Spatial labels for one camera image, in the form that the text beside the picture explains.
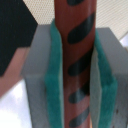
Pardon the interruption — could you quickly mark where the green padded gripper right finger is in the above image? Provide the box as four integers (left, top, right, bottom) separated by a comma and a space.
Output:
90, 28, 128, 128

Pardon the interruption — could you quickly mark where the grilled brown sausage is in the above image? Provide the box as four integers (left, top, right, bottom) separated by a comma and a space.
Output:
54, 0, 97, 128

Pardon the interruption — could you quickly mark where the beige woven placemat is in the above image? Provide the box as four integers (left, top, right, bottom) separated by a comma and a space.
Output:
23, 0, 128, 39

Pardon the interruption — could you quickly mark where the green padded gripper left finger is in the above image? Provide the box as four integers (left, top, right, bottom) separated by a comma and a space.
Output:
22, 21, 64, 128

